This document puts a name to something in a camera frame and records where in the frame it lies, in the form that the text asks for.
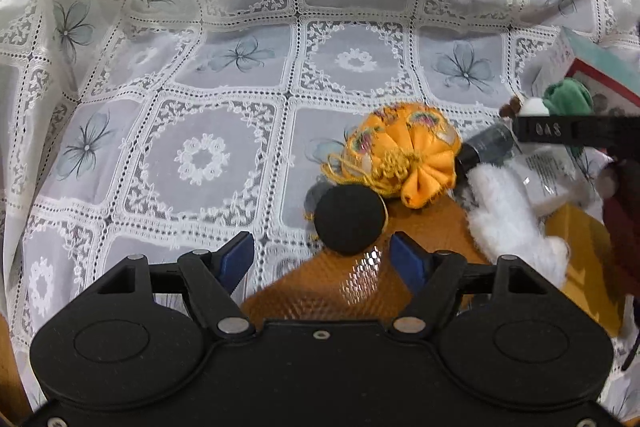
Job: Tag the person's right forearm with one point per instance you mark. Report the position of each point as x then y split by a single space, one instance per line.
625 227

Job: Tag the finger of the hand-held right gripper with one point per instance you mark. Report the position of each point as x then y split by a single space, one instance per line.
575 131

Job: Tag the brown leather case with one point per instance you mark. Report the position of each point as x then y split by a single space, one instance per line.
325 287

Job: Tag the green and white plush toy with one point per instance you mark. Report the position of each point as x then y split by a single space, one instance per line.
567 97

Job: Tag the red and teal printed box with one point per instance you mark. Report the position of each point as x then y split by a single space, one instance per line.
605 72

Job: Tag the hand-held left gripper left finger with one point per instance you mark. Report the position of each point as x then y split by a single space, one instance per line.
237 257

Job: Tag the grey cylindrical bottle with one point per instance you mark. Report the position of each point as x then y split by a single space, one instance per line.
487 147

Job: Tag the black round foam pad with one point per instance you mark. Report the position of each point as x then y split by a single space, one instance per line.
350 222

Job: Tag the yellow cardboard box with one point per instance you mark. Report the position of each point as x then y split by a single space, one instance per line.
585 257

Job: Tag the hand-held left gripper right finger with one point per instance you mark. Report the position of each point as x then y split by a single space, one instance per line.
407 262

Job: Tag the white lace floral tablecloth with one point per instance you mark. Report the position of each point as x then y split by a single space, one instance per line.
200 82

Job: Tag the white plush rabbit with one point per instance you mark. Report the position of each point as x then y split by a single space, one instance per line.
510 217

